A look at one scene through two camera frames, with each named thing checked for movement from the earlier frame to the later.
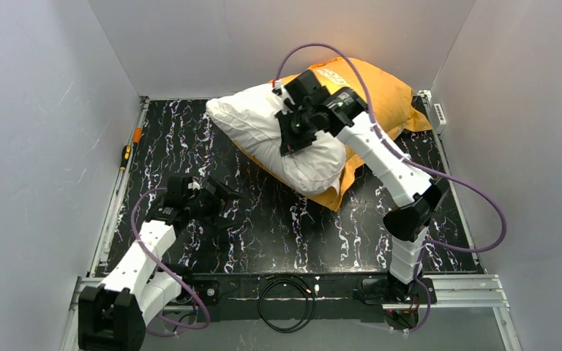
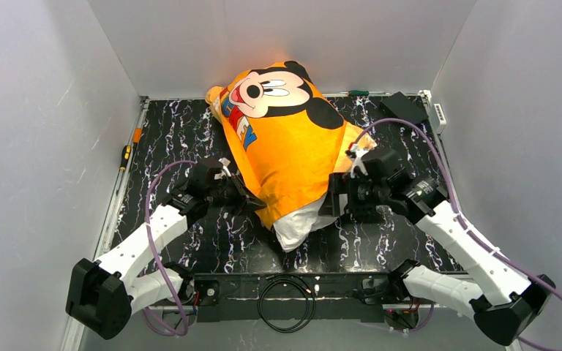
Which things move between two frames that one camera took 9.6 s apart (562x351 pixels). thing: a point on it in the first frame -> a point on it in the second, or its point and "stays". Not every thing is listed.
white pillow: (250, 117) -> (293, 230)
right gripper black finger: (292, 136) -> (339, 183)
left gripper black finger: (213, 196) -> (251, 201)
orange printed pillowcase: (389, 102) -> (287, 142)
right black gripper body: (290, 130) -> (337, 194)
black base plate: (293, 302) stays
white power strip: (438, 118) stays
